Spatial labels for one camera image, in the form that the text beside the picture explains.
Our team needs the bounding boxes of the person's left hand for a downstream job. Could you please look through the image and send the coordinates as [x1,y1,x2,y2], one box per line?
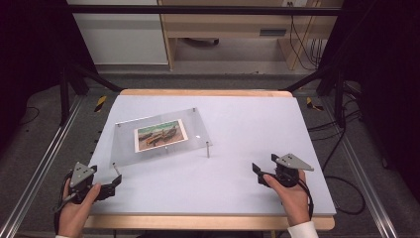
[58,179,102,237]

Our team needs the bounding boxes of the yellow clamp right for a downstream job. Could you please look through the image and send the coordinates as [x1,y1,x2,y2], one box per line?
[305,96,325,112]

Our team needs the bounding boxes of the black curtain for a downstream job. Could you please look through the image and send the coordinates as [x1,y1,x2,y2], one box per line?
[319,0,420,201]
[0,0,97,148]

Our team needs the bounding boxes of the black hanging desk cables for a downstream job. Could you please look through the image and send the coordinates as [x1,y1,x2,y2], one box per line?
[287,1,327,71]

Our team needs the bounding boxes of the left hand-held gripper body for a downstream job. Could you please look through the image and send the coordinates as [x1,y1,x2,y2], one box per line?
[67,161,97,204]

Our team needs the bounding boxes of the person's right hand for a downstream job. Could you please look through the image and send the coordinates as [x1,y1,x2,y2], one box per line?
[262,170,312,228]

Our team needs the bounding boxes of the white table board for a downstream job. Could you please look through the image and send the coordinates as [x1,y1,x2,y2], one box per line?
[89,95,338,217]

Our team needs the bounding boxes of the light wooden desk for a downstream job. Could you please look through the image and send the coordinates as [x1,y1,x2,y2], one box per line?
[157,0,345,71]

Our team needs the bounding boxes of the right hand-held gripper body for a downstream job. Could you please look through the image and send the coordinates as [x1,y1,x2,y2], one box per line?
[275,153,315,188]

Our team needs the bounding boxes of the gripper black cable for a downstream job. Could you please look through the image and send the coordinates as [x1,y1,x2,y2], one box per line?
[296,178,315,221]
[52,170,78,234]

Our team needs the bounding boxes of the black metal stand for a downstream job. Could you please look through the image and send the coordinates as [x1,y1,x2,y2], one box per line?
[282,63,349,129]
[58,61,124,127]

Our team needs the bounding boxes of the yellow clamp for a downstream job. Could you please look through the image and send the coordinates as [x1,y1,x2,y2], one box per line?
[305,96,325,112]
[94,95,108,113]

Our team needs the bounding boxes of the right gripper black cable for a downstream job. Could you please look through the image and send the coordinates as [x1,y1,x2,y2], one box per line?
[296,178,315,221]

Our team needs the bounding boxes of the yellow clamp left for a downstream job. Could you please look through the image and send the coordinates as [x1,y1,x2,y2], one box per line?
[94,95,108,113]

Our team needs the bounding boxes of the thin black floor cable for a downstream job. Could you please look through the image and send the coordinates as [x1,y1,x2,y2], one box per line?
[19,105,41,126]

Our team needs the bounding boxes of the aluminium floor rail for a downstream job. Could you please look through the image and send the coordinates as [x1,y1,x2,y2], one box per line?
[0,94,85,238]
[320,97,399,238]

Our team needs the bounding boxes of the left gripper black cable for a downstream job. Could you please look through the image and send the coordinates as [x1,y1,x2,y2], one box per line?
[52,170,78,234]

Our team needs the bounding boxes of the clear acrylic photo frame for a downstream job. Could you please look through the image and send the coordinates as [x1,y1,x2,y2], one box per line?
[109,107,214,177]

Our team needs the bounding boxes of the thick black floor cable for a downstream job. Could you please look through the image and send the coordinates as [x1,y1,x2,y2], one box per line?
[307,82,368,216]

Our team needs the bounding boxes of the wooden table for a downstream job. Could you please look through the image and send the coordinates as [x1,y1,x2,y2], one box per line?
[83,88,337,232]

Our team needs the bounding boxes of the white cabinet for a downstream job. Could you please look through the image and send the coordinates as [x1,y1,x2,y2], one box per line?
[66,0,169,65]

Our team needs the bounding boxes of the black horizontal frame bar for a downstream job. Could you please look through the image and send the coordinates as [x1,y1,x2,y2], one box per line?
[65,4,343,17]

